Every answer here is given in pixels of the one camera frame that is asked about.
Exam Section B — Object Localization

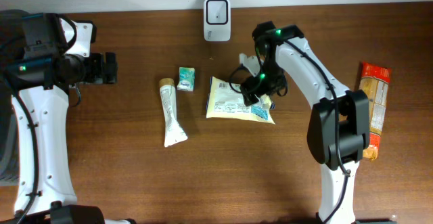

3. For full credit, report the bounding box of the yellow white snack bag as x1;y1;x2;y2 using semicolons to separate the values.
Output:
206;76;275;125

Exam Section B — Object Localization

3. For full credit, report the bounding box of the white tube with tan cap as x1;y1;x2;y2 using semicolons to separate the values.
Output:
159;78;188;148

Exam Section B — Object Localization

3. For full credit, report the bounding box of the dark grey plastic basket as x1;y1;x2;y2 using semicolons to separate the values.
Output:
1;9;27;187

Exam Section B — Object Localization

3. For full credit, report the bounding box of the orange red noodle packet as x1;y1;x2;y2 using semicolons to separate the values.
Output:
359;62;392;160

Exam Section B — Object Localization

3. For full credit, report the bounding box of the white barcode scanner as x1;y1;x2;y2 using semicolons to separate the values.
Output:
203;0;231;42

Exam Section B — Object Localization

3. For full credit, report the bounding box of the green tissue pack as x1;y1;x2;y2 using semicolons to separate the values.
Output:
177;67;196;91

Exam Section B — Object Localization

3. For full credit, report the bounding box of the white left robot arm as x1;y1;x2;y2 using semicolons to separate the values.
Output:
1;9;118;223

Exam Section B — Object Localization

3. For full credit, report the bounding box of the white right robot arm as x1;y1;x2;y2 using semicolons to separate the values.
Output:
238;22;369;223

